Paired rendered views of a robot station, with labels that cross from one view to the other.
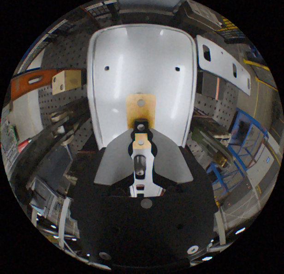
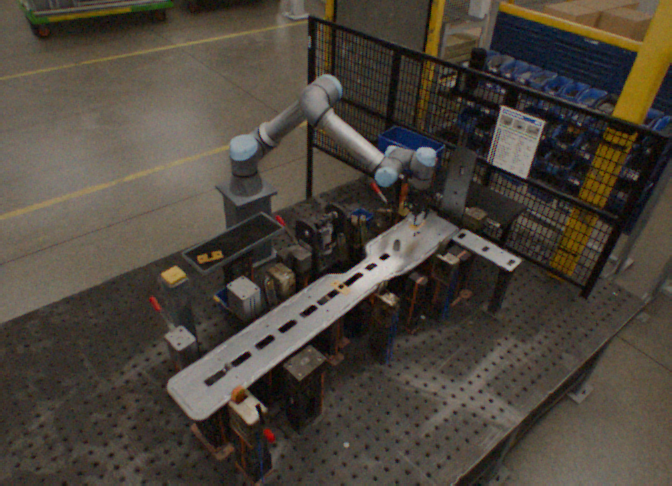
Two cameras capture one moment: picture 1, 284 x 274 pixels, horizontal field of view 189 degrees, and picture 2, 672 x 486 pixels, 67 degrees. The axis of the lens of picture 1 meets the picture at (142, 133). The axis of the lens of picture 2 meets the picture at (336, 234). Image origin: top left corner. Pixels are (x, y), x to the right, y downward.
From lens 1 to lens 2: 2.16 m
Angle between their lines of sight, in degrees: 77
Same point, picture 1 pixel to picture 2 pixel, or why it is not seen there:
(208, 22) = (472, 219)
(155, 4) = (454, 209)
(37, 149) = (391, 196)
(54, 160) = not seen: hidden behind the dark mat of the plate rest
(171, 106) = (427, 241)
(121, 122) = (404, 234)
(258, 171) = not seen: outside the picture
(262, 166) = not seen: outside the picture
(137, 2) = (448, 204)
